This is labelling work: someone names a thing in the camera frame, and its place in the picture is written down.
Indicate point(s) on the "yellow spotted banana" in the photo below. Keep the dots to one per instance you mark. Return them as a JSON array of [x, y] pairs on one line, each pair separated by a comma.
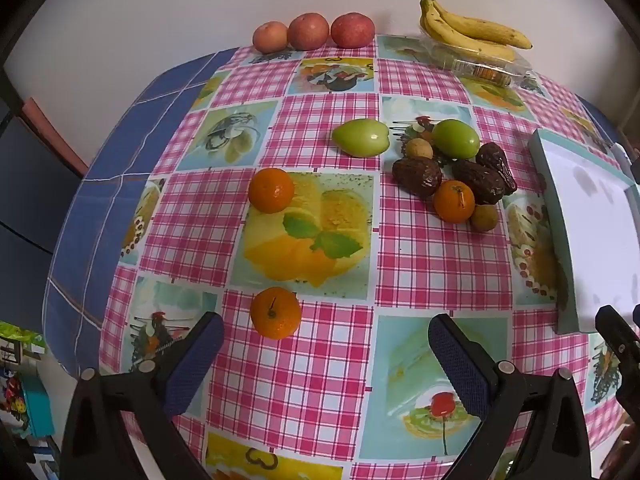
[[450, 40], [490, 30]]

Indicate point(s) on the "clear plastic container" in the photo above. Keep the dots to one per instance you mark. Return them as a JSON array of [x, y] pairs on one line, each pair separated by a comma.
[[480, 67]]

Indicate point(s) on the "small white object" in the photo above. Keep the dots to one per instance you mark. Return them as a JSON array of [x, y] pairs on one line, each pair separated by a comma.
[[621, 155]]

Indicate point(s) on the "dark furniture panel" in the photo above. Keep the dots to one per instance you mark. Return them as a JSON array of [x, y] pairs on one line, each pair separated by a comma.
[[30, 200]]

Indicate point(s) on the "green mango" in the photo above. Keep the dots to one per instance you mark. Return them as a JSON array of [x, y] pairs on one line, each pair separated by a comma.
[[361, 136], [455, 138]]

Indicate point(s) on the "pink plaid fruit-print tablecloth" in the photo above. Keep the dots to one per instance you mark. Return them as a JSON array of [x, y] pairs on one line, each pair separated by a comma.
[[320, 270]]

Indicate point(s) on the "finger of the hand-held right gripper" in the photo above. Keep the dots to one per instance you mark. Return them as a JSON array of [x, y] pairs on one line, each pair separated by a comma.
[[637, 312], [615, 327]]

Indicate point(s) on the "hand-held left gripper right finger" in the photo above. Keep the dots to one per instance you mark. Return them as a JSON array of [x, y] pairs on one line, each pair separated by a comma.
[[460, 360]]

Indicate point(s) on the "orange tangerine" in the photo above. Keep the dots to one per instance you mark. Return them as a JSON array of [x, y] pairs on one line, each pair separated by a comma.
[[275, 312], [271, 190], [454, 201]]

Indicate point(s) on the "green packet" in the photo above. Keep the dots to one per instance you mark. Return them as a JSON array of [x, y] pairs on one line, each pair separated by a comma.
[[20, 337]]

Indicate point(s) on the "black device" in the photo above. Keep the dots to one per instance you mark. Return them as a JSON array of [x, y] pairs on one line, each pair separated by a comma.
[[635, 171]]

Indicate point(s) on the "pale red apple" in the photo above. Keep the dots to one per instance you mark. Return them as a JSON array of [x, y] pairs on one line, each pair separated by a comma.
[[270, 36]]

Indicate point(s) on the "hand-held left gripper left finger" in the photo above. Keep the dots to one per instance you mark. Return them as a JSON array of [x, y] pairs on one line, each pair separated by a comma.
[[195, 360]]

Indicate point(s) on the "dark brown date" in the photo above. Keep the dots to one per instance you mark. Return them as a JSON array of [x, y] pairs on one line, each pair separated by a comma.
[[495, 160], [416, 176], [482, 183]]

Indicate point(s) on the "blue tablecloth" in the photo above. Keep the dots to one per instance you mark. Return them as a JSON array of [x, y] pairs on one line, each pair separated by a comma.
[[95, 200]]

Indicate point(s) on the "white tray teal rim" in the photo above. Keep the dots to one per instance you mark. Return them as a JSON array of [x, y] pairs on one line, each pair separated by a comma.
[[595, 240]]

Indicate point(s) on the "teal box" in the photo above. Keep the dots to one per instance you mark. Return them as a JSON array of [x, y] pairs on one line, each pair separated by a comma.
[[39, 407]]

